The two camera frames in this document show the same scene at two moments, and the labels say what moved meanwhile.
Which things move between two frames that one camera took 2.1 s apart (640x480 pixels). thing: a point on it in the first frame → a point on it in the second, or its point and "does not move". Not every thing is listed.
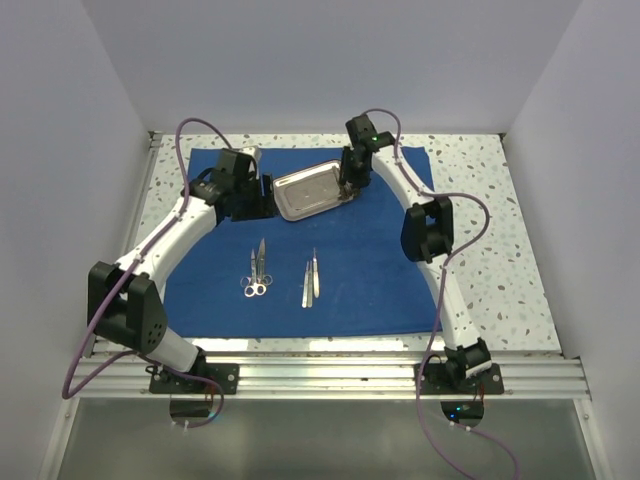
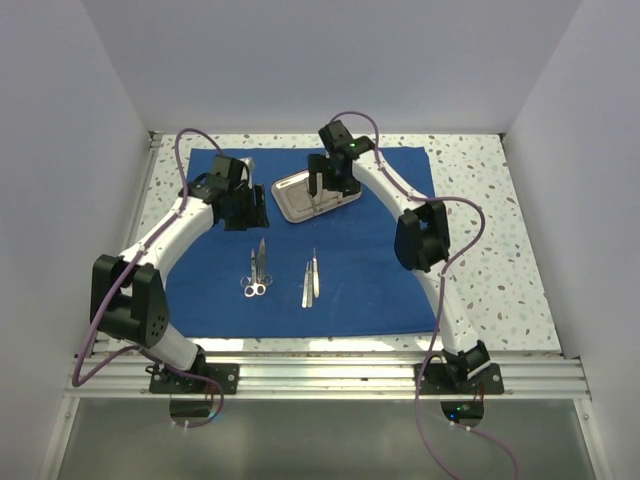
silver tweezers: (310, 286) does not move
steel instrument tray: (302, 194) does not move
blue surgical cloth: (343, 272) does not move
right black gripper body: (352, 170) → (338, 181)
